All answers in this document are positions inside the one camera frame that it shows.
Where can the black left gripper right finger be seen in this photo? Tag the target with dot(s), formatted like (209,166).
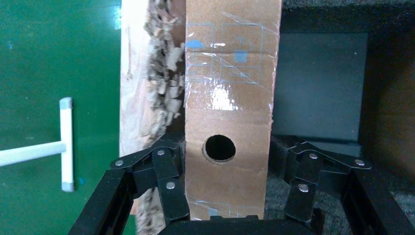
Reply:
(366,201)

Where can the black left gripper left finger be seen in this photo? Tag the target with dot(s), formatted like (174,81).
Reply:
(107,201)

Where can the large open torn carton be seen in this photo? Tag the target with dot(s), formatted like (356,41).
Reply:
(136,81)

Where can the small taped cardboard box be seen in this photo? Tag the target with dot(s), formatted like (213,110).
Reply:
(227,113)

